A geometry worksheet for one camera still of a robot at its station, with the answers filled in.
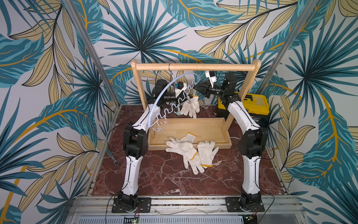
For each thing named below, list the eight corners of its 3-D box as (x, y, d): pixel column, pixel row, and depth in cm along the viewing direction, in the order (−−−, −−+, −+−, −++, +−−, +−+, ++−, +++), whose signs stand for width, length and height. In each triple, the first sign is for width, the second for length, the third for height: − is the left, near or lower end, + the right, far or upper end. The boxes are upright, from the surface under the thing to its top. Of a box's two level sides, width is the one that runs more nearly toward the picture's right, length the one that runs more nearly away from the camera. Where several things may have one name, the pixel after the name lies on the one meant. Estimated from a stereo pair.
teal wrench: (115, 166, 88) (114, 165, 86) (106, 151, 94) (105, 150, 93) (119, 163, 89) (118, 162, 88) (110, 149, 95) (109, 147, 94)
